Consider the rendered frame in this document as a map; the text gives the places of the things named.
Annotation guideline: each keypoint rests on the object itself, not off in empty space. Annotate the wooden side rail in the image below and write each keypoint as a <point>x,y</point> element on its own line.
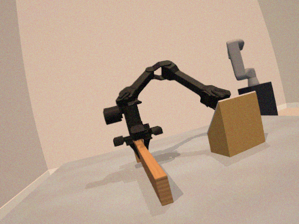
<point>156,175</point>

